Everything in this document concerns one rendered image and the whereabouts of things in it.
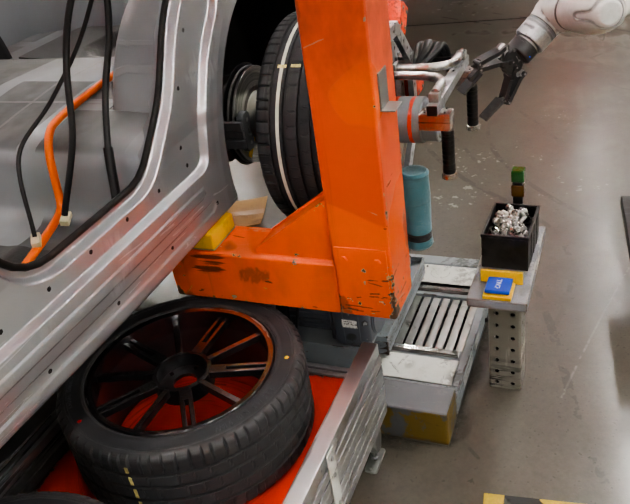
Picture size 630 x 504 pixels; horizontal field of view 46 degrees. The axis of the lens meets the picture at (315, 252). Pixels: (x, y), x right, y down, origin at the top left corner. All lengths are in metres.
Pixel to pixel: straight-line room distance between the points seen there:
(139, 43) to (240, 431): 1.13
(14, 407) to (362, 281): 0.89
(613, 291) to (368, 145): 1.51
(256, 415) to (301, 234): 0.49
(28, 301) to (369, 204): 0.80
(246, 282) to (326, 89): 0.65
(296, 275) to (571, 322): 1.19
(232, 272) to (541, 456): 1.05
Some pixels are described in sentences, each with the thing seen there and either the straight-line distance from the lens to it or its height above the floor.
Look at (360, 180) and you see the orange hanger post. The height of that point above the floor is 0.93.
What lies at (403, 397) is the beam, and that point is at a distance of 2.34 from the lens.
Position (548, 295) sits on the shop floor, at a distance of 2.96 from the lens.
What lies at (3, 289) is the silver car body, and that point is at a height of 1.02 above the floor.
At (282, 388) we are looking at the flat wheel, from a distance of 1.86.
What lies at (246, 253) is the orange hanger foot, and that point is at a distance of 2.07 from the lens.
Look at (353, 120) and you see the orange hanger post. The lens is 1.72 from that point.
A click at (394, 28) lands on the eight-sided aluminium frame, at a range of 2.31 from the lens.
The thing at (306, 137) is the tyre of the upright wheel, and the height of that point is 0.93.
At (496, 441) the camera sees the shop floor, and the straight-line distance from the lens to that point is 2.38.
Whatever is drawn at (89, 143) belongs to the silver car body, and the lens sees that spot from 2.13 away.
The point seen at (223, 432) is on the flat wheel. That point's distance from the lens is 1.79.
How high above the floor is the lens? 1.73
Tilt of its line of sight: 31 degrees down
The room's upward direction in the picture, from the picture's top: 9 degrees counter-clockwise
